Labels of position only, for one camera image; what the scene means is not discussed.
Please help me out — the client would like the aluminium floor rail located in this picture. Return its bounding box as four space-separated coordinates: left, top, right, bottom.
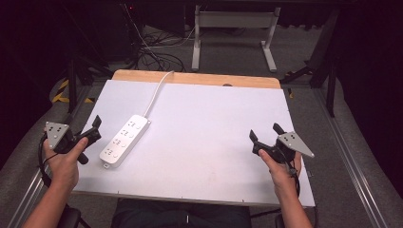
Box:
6 86 93 228
312 87 389 228

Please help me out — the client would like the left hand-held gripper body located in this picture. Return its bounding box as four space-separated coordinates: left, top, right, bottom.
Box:
44 122 103 166

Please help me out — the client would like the person's right hand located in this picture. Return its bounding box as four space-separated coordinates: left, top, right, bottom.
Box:
258 148 304 200

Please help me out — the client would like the dark cabinet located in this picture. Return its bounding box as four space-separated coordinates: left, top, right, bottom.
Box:
103 2 145 63

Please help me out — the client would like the person's lap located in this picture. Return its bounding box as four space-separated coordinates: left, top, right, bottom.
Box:
109 198 254 228

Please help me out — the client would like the black chair armrest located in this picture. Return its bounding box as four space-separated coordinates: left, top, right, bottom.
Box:
57 206 91 228

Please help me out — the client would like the white table board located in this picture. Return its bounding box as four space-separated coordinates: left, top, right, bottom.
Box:
71 79 317 209

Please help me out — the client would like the white power strip cable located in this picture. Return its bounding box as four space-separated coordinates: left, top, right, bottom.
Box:
143 70 175 118

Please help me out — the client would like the yellow black hazard tape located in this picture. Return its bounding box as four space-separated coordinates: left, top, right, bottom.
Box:
51 79 96 105

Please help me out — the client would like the white metal stand frame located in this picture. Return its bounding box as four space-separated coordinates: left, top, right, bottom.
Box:
190 4 282 73

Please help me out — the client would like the bundle of black floor cables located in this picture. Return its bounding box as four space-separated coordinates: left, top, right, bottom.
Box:
135 28 188 73

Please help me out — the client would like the black metal stand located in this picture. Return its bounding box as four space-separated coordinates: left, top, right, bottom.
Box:
65 51 114 116
279 9 341 119

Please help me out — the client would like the white power strip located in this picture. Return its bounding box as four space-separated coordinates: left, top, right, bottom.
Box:
99 114 152 170

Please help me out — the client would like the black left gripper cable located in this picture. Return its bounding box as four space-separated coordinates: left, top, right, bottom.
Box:
37 134 61 188

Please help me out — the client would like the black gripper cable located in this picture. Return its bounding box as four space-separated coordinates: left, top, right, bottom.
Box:
284 160 302 199
37 134 61 188

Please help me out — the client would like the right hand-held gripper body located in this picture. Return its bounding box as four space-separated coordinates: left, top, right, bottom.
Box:
251 130 316 165

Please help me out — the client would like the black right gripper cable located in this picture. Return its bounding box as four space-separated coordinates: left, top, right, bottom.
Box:
284 160 302 199

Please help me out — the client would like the person's left hand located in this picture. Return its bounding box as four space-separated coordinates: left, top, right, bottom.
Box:
42 136 90 191

